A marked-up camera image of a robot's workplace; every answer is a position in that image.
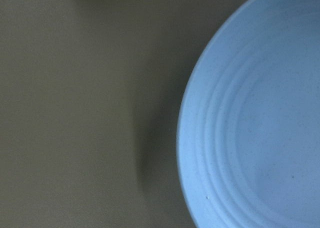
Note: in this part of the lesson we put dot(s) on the blue plate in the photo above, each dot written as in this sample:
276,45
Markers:
248,135

